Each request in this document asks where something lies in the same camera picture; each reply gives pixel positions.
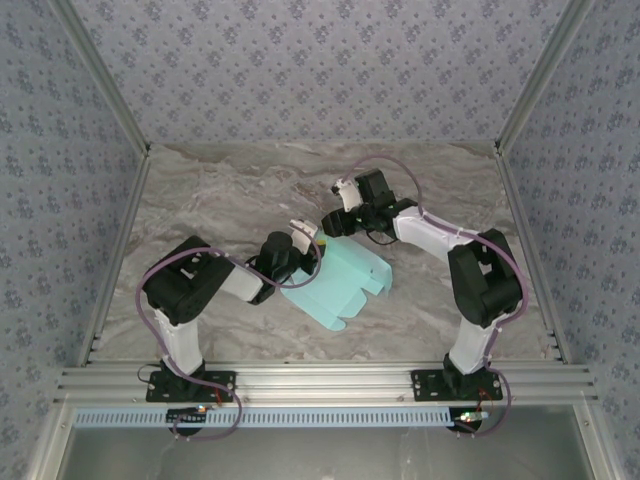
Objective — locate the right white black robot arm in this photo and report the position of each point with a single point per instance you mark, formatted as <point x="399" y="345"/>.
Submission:
<point x="472" y="345"/>

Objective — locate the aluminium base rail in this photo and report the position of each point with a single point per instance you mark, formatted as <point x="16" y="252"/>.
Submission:
<point x="320" y="382"/>

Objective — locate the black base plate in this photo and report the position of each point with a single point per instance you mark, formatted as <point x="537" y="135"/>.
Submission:
<point x="220" y="385"/>
<point x="425" y="385"/>

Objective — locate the small circuit board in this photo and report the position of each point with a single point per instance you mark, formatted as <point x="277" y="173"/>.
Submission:
<point x="470" y="417"/>
<point x="187" y="414"/>

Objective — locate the aluminium frame post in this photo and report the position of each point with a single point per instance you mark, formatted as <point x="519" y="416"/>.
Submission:
<point x="100" y="75"/>
<point x="545" y="75"/>

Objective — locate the aluminium side rail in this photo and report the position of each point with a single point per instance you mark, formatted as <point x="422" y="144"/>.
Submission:
<point x="120" y="240"/>
<point x="525" y="240"/>

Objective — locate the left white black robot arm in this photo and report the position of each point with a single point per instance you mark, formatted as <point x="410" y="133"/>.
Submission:
<point x="182" y="345"/>

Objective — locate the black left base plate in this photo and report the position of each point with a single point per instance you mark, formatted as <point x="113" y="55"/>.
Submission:
<point x="220" y="385"/>

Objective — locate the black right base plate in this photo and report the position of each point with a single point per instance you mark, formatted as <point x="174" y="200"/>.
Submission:
<point x="425" y="385"/>

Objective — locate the left small circuit board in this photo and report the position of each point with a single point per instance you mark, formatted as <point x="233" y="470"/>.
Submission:
<point x="187" y="414"/>

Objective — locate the light blue paper box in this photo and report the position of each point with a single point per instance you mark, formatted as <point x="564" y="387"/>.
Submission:
<point x="340" y="280"/>

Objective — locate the right small circuit board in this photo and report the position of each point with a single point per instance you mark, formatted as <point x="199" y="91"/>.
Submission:
<point x="470" y="417"/>

